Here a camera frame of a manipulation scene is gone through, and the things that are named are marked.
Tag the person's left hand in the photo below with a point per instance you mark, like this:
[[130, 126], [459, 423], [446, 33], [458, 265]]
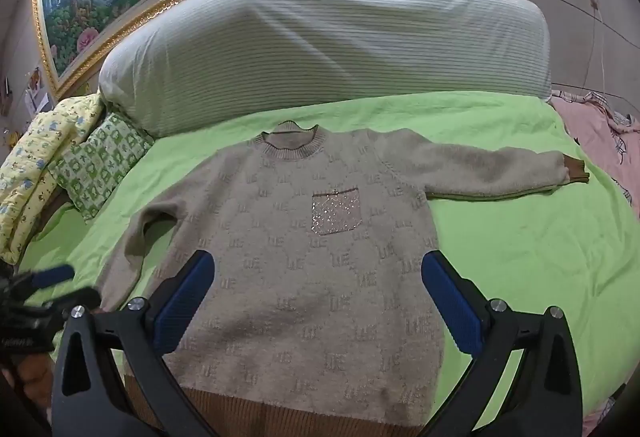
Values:
[[32, 382]]

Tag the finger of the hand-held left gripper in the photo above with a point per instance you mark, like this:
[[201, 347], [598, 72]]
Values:
[[52, 276], [75, 298]]

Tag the large striped white pillow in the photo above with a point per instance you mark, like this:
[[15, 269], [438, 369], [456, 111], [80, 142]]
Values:
[[325, 47]]

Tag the green patterned pillow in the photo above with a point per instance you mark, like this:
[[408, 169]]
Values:
[[100, 162]]

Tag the beige knit sweater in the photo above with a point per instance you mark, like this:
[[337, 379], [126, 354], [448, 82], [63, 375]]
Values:
[[300, 237]]

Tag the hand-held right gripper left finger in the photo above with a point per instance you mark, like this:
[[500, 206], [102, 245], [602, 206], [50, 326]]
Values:
[[182, 302]]

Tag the yellow printed quilt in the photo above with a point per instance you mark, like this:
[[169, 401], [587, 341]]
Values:
[[35, 167]]

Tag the pink printed blanket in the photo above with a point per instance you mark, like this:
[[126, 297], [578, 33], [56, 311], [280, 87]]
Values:
[[605, 137]]

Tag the wall stickers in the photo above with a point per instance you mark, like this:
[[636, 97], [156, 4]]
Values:
[[32, 89]]

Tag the green bed sheet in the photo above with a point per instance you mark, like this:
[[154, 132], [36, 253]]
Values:
[[500, 242]]

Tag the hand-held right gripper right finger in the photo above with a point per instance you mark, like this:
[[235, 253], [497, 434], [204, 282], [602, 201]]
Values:
[[452, 302]]

